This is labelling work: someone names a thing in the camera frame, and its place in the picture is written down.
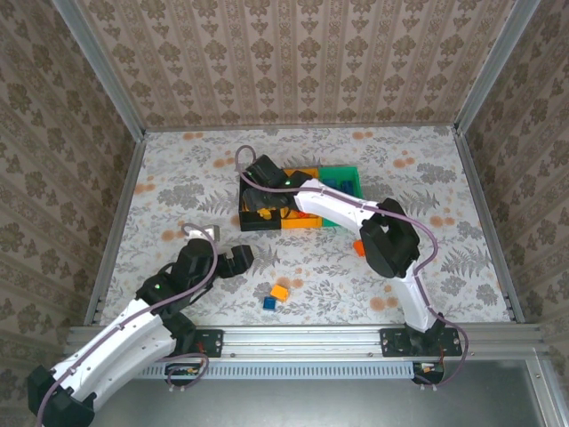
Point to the yellow curved lego brick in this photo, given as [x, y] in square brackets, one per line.
[265, 215]

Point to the orange lego brick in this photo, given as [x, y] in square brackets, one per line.
[304, 215]
[358, 249]

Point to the blue lego brick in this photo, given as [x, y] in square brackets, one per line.
[269, 303]
[346, 186]
[330, 183]

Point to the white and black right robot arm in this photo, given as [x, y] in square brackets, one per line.
[329, 204]

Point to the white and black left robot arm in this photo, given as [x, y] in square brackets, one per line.
[111, 347]

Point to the black plastic bin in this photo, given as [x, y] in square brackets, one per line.
[249, 222]

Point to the yellow plastic bin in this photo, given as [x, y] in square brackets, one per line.
[302, 223]

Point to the floral patterned table cover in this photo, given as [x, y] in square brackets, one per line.
[200, 155]

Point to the green plastic bin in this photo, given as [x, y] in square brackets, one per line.
[342, 173]

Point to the small black controller box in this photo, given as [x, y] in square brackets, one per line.
[427, 369]
[178, 370]

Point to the grey metal panel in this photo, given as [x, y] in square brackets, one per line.
[311, 405]

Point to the aluminium table edge rail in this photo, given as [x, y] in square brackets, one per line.
[121, 209]
[482, 209]
[302, 128]

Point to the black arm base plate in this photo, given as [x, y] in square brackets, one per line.
[209, 342]
[395, 342]

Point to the aluminium mounting rail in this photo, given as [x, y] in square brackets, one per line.
[302, 340]

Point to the aluminium frame post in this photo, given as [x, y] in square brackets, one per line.
[103, 66]
[495, 66]

